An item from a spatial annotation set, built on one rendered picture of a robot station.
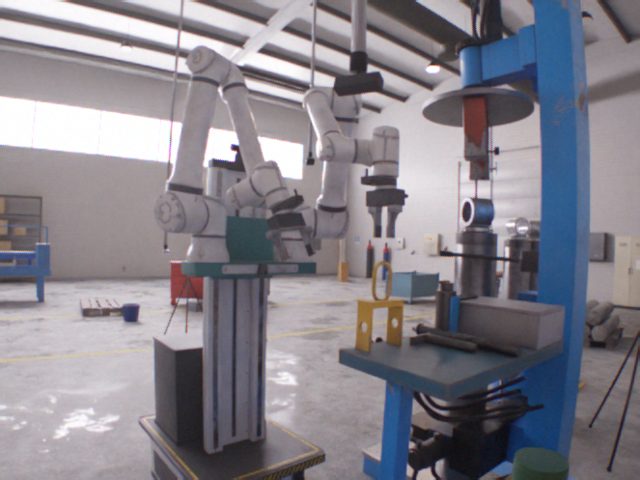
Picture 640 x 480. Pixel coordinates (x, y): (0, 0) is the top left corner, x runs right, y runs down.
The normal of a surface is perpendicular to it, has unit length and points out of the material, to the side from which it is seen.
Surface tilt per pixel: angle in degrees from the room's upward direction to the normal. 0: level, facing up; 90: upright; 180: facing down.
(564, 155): 90
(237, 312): 90
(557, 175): 90
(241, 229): 90
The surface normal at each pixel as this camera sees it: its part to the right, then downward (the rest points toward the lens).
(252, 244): 0.63, 0.04
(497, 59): -0.81, -0.02
